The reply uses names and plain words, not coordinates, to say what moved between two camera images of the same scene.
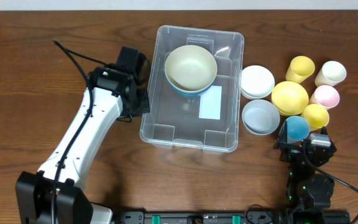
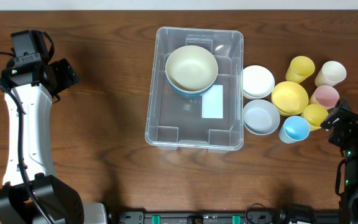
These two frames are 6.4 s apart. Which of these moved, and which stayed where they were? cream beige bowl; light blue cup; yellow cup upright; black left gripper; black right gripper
Moved: black left gripper; black right gripper
Stayed: light blue cup; cream beige bowl; yellow cup upright
